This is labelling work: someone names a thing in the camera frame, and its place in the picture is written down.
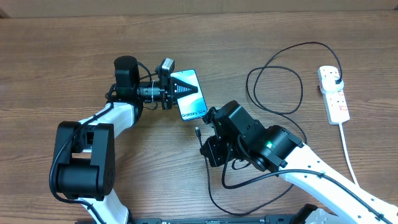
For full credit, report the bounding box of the Samsung Galaxy smartphone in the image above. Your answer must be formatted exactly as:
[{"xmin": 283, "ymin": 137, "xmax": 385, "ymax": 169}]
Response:
[{"xmin": 171, "ymin": 69, "xmax": 208, "ymax": 121}]

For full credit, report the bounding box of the black USB charging cable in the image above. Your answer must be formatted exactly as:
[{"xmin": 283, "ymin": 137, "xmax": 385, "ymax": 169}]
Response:
[{"xmin": 195, "ymin": 42, "xmax": 343, "ymax": 217}]

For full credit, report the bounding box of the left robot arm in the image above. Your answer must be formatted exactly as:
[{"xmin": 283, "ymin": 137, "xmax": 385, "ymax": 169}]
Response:
[{"xmin": 49, "ymin": 55, "xmax": 202, "ymax": 223}]

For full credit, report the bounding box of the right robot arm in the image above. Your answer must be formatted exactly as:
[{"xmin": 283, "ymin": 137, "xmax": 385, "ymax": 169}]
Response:
[{"xmin": 200, "ymin": 101, "xmax": 397, "ymax": 223}]

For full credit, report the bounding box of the white charger adapter plug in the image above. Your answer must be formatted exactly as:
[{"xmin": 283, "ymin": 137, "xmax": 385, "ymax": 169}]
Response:
[{"xmin": 320, "ymin": 77, "xmax": 345, "ymax": 94}]

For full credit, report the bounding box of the white power strip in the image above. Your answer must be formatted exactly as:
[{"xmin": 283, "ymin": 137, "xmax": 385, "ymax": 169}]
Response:
[{"xmin": 317, "ymin": 65, "xmax": 350, "ymax": 124}]

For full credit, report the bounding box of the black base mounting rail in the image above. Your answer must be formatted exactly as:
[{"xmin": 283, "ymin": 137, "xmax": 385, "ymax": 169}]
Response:
[{"xmin": 74, "ymin": 213, "xmax": 312, "ymax": 224}]

